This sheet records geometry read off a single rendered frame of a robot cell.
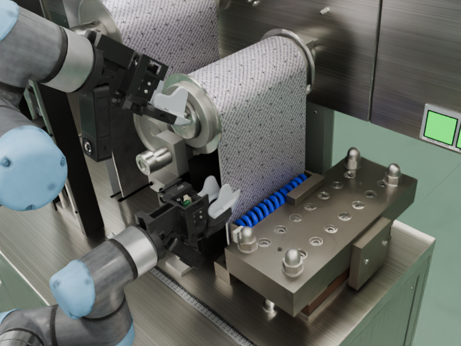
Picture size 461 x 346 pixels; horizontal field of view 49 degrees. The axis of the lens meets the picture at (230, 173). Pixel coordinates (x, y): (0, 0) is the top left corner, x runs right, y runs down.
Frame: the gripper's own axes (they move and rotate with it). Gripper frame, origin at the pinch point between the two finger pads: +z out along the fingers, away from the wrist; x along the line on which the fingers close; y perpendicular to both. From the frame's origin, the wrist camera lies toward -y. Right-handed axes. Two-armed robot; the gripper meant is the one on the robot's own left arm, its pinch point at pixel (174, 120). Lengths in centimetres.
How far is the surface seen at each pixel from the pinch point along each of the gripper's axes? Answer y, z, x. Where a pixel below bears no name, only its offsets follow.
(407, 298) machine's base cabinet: -16, 56, -30
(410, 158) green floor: 26, 227, 45
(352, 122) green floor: 35, 238, 93
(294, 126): 7.7, 26.1, -4.8
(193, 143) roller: -2.4, 6.5, 0.1
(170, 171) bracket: -9.2, 8.6, 4.7
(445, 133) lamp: 16.7, 33.2, -29.6
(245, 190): -7.2, 19.4, -4.8
